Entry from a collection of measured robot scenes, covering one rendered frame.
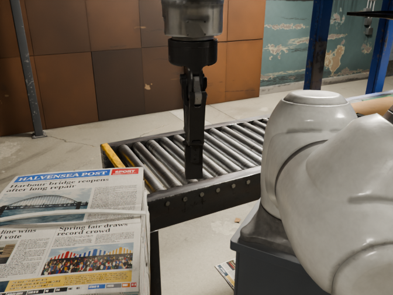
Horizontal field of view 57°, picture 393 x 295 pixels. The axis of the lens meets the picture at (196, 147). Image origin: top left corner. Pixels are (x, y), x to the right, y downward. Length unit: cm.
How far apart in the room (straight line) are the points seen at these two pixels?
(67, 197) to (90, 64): 357
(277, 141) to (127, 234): 29
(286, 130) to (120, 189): 35
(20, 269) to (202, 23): 44
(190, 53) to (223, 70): 441
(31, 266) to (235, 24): 455
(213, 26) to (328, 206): 29
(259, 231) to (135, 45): 382
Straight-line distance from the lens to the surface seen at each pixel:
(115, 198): 73
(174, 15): 54
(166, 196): 123
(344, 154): 46
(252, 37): 512
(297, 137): 59
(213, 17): 54
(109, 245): 61
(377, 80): 285
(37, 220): 71
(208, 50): 55
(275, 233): 70
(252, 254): 71
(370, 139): 45
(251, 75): 522
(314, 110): 60
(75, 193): 77
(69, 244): 64
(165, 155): 152
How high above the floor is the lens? 144
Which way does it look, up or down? 24 degrees down
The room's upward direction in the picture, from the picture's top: straight up
